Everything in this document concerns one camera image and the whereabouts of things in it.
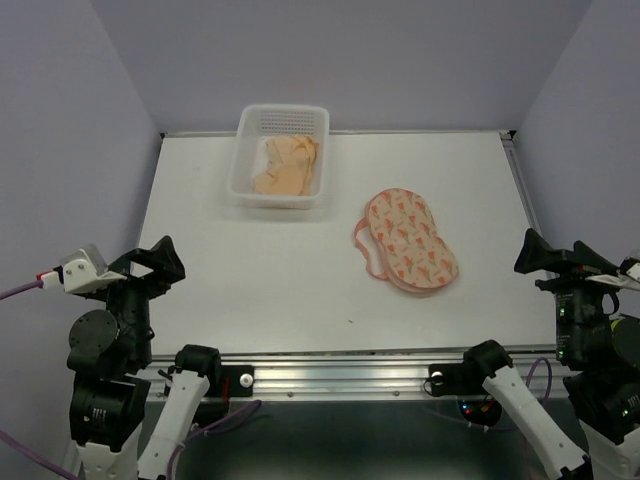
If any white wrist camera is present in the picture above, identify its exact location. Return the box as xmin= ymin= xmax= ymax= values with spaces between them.
xmin=36 ymin=244 xmax=127 ymax=295
xmin=587 ymin=251 xmax=640 ymax=291

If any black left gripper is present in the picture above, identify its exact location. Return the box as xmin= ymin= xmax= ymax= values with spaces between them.
xmin=89 ymin=231 xmax=187 ymax=361

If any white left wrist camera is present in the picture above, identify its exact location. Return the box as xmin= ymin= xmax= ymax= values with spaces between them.
xmin=36 ymin=244 xmax=127 ymax=295

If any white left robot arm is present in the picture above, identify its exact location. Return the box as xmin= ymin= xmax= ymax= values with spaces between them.
xmin=61 ymin=236 xmax=223 ymax=479

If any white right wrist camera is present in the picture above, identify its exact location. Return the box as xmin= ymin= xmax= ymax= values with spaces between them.
xmin=587 ymin=251 xmax=640 ymax=291

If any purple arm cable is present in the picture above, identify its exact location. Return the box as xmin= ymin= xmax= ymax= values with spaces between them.
xmin=0 ymin=279 xmax=264 ymax=480
xmin=424 ymin=357 xmax=554 ymax=480

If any beige bra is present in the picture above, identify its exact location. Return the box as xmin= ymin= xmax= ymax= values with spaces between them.
xmin=253 ymin=135 xmax=319 ymax=196

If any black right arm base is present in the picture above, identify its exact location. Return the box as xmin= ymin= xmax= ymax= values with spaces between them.
xmin=422 ymin=363 xmax=503 ymax=431

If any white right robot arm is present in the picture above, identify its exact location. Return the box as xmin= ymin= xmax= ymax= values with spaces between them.
xmin=460 ymin=229 xmax=639 ymax=479

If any white perforated plastic basket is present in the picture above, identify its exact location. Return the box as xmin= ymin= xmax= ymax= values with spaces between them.
xmin=227 ymin=104 xmax=330 ymax=210

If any aluminium mounting rail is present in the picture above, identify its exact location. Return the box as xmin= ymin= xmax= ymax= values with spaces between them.
xmin=140 ymin=347 xmax=569 ymax=403

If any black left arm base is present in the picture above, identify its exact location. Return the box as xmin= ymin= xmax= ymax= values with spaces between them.
xmin=159 ymin=344 xmax=255 ymax=401

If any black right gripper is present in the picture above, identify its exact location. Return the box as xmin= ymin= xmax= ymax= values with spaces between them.
xmin=512 ymin=223 xmax=623 ymax=359

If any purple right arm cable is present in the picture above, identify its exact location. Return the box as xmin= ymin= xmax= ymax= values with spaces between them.
xmin=424 ymin=357 xmax=554 ymax=480

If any orange floral round laundry bag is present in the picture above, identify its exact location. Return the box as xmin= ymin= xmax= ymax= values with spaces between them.
xmin=353 ymin=188 xmax=459 ymax=295

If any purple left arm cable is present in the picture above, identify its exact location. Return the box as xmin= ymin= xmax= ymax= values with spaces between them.
xmin=0 ymin=279 xmax=264 ymax=480

